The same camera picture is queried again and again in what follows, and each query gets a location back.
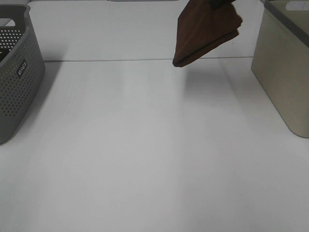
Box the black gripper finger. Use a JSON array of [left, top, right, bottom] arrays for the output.
[[210, 0, 235, 10]]

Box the brown towel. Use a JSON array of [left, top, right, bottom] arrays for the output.
[[172, 0, 242, 67]]

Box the beige plastic storage bin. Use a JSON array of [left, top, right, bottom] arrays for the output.
[[252, 0, 309, 138]]

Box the grey perforated plastic basket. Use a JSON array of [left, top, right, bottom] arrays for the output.
[[0, 4, 45, 144]]

